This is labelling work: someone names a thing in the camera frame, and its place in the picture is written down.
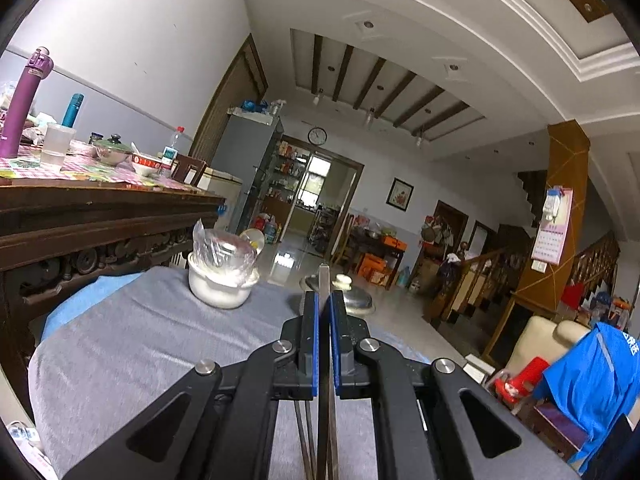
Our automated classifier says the dark chopstick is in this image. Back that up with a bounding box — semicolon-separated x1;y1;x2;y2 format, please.
294;401;317;480
317;263;338;479

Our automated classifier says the white step stool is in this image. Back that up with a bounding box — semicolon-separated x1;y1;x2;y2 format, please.
463;354;496;385

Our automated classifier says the red child chair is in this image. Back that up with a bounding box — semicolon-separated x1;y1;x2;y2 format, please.
486;356;549;408

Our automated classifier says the grey felt table cloth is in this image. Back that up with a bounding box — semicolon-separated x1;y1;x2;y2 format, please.
28;264;432;480

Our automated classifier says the aluminium pot with lid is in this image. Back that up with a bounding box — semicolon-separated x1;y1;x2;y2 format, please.
299;273;375;318

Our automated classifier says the white bowl with plastic bag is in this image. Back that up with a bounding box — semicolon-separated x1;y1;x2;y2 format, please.
186;220;259;310

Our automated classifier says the beige sofa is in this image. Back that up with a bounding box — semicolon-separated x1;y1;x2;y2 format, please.
504;315;590;375

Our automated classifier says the blue jacket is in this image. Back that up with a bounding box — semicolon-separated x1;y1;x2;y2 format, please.
533;323;639;474

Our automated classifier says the blue round table cover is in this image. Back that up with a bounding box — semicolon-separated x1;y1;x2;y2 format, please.
40;272;142;341

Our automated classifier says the white chest freezer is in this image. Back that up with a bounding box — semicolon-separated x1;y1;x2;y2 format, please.
198;167;242;231

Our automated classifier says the dark wooden sideboard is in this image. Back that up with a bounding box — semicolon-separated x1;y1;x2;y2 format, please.
1;178;224;412

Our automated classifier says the clear water bottle red cap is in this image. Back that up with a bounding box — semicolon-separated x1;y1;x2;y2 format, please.
160;126;184;178

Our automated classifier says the grey refrigerator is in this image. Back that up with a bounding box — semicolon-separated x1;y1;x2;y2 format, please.
212;115;283;234

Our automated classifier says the teal thermos bottle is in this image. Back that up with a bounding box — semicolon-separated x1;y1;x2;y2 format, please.
61;93;85;128

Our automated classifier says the purple thermos bottle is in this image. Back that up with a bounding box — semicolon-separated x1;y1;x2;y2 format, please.
0;47;54;158

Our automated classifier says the wall calendar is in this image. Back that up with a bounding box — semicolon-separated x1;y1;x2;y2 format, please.
532;186;573;264

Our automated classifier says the framed wall picture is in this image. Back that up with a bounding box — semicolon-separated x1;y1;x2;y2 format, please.
386;178;414;211

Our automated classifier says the round wall clock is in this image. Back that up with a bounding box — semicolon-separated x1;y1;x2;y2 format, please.
307;127;328;146

